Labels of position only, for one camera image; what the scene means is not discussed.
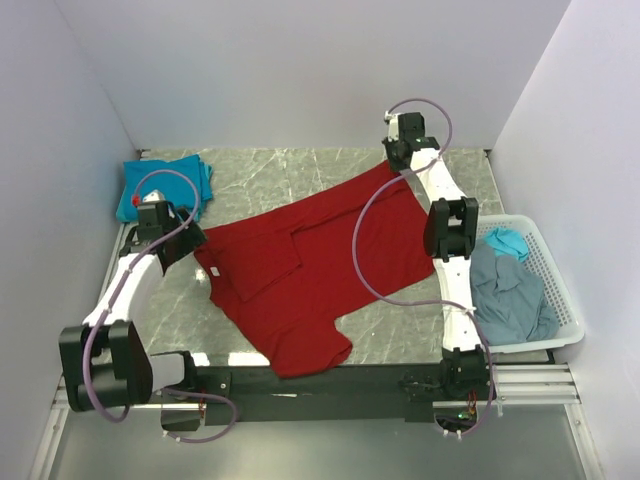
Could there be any red t shirt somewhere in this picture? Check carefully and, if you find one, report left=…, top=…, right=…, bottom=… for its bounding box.
left=195, top=163, right=434, bottom=378

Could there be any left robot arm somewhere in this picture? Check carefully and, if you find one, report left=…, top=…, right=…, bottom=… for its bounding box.
left=58, top=190, right=206, bottom=412

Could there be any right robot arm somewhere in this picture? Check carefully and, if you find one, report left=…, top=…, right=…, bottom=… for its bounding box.
left=383, top=112, right=491, bottom=399

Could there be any folded blue t shirt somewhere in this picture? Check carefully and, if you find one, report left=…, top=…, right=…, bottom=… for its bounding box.
left=122, top=155, right=210, bottom=217

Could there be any folded teal t shirt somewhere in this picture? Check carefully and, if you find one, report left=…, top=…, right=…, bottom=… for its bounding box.
left=115, top=162, right=216, bottom=225

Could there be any teal t shirt in basket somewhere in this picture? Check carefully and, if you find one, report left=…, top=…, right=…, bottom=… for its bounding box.
left=484, top=227, right=529, bottom=263

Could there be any grey blue t shirt in basket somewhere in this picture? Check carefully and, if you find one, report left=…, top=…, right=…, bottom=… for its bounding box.
left=470, top=242, right=559, bottom=346

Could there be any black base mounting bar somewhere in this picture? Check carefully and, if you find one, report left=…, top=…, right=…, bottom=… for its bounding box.
left=159, top=364, right=499, bottom=431

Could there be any white plastic basket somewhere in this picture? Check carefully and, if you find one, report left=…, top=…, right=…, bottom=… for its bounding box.
left=476, top=215, right=584, bottom=354

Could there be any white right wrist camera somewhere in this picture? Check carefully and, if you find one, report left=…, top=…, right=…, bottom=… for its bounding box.
left=382, top=111, right=400, bottom=144

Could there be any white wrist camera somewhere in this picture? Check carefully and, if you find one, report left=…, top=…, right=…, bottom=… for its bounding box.
left=382, top=111, right=400, bottom=144
left=131, top=190, right=165, bottom=208

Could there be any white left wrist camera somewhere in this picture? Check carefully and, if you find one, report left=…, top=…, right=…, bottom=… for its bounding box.
left=131, top=190, right=165, bottom=208

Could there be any aluminium frame rail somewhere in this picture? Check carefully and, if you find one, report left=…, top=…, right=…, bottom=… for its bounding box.
left=49, top=367, right=584, bottom=414

